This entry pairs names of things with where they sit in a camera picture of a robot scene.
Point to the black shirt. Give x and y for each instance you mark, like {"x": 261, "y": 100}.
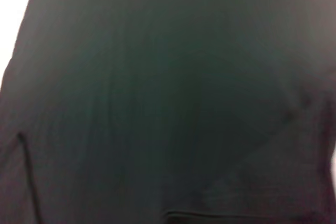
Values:
{"x": 168, "y": 98}

